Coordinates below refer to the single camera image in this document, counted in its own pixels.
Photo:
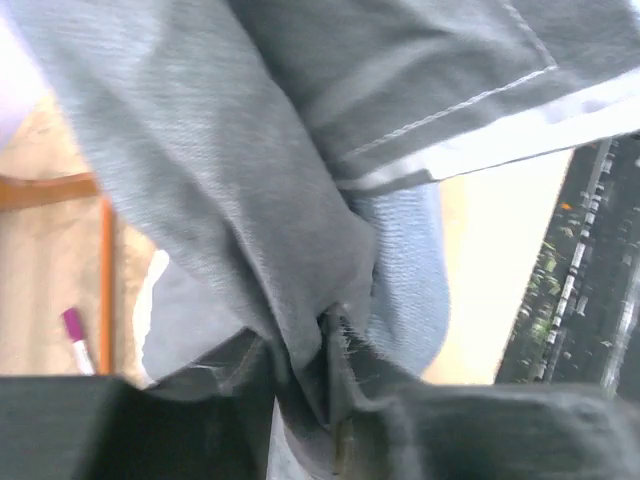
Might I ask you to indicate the grey striped pillowcase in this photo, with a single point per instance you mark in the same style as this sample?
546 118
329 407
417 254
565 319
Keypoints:
284 157

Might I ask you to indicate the wooden shelf rack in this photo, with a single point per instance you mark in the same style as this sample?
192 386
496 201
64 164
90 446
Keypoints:
19 194

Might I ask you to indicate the magenta marker pen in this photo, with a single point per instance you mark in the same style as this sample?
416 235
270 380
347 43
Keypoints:
76 334

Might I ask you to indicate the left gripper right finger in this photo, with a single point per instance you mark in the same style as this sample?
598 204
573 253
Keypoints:
387 424

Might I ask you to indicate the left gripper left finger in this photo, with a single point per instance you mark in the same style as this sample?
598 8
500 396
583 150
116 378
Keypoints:
210 420

